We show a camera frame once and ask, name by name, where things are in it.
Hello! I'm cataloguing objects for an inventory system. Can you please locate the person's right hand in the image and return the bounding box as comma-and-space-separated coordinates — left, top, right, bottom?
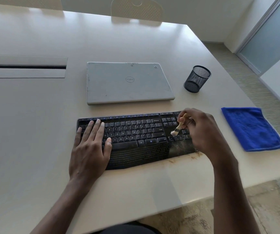
178, 108, 239, 170

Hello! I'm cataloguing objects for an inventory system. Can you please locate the person's left hand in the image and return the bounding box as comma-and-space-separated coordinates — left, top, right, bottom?
69, 119, 113, 184

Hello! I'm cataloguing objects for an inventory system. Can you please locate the small wooden brush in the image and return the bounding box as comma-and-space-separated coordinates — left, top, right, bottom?
170, 113, 188, 136

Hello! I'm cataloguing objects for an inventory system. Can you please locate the blue microfibre cloth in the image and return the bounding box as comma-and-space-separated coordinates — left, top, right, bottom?
221, 107, 280, 152

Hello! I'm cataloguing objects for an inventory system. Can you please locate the black keyboard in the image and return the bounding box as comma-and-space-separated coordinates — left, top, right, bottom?
76, 111, 199, 171

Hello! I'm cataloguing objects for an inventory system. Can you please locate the person's left forearm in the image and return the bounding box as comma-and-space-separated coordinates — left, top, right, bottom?
30, 177, 96, 234

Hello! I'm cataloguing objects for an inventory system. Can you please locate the person's black clothing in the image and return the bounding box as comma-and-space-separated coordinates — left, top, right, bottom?
98, 221, 162, 234

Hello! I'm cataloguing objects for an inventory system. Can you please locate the black mesh pen holder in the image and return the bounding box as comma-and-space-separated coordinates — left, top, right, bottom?
184, 65, 211, 93

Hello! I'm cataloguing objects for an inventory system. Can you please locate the silver laptop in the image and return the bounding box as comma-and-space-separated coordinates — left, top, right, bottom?
86, 61, 175, 106

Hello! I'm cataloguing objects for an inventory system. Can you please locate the frosted glass door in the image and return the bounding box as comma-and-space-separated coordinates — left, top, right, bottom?
236, 0, 280, 76

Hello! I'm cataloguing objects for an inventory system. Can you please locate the cream perforated chair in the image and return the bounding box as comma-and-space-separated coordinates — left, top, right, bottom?
0, 0, 63, 10
110, 0, 164, 22

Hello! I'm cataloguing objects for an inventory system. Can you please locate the grey desk cable slot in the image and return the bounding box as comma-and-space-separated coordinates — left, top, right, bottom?
0, 54, 68, 79

